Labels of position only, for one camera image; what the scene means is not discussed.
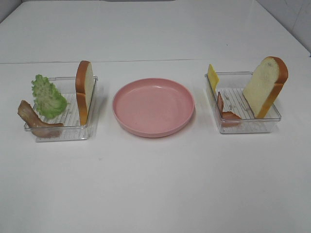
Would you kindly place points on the yellow cheese slice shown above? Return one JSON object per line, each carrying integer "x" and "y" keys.
{"x": 212, "y": 77}

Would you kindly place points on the bacon strip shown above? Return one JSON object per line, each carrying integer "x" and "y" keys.
{"x": 229, "y": 118}
{"x": 34, "y": 119}

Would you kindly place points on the bread slice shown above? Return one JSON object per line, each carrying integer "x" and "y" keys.
{"x": 265, "y": 85}
{"x": 84, "y": 83}

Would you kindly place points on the green lettuce leaf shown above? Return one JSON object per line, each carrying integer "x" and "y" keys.
{"x": 49, "y": 101}

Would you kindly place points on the pink round plate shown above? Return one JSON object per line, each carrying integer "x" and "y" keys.
{"x": 153, "y": 107}

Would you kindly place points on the clear right plastic tray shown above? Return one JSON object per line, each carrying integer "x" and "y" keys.
{"x": 231, "y": 85}

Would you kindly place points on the clear plastic tray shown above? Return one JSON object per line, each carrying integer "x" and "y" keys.
{"x": 231, "y": 85}
{"x": 72, "y": 129}

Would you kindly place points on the clear left plastic tray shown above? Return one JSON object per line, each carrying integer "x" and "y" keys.
{"x": 72, "y": 129}

